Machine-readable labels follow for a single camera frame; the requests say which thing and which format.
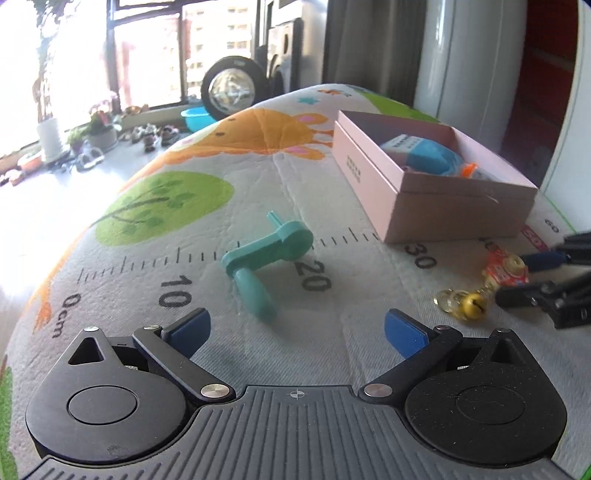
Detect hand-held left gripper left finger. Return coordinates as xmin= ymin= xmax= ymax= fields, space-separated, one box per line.
xmin=69 ymin=308 xmax=236 ymax=401

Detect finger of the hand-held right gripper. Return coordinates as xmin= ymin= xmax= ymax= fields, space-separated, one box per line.
xmin=496 ymin=270 xmax=591 ymax=329
xmin=524 ymin=233 xmax=591 ymax=273

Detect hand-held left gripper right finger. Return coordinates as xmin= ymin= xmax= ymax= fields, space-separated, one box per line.
xmin=362 ymin=309 xmax=525 ymax=400

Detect red charm keychain gold bells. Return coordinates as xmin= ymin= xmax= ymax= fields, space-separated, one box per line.
xmin=434 ymin=247 xmax=529 ymax=319

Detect pink cardboard box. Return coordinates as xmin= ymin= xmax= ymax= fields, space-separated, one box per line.
xmin=332 ymin=110 xmax=539 ymax=244

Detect teal crank toy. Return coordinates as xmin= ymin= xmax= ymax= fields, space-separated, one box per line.
xmin=221 ymin=210 xmax=315 ymax=323

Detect blue tissue packet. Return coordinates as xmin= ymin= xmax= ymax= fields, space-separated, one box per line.
xmin=379 ymin=134 xmax=462 ymax=176

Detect colourful printed play mat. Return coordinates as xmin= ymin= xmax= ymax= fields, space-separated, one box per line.
xmin=0 ymin=83 xmax=591 ymax=462

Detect row of small shoes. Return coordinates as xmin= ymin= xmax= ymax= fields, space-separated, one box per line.
xmin=122 ymin=122 xmax=178 ymax=153

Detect white appliance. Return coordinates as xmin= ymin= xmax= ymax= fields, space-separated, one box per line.
xmin=413 ymin=0 xmax=532 ymax=153

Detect blue plastic basin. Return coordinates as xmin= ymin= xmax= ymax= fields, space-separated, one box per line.
xmin=181 ymin=107 xmax=218 ymax=132

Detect flowering plant in grey pot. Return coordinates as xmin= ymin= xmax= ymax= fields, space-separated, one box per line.
xmin=85 ymin=92 xmax=123 ymax=151

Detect tall plant in white pot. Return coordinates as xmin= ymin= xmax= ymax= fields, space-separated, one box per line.
xmin=32 ymin=0 xmax=66 ymax=161

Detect black tyre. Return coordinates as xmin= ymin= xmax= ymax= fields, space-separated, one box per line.
xmin=202 ymin=56 xmax=269 ymax=121

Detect grey curtain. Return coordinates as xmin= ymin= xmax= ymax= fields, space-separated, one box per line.
xmin=323 ymin=0 xmax=426 ymax=95

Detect leaning grey board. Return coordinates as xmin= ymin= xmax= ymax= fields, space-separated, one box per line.
xmin=265 ymin=21 xmax=305 ymax=97

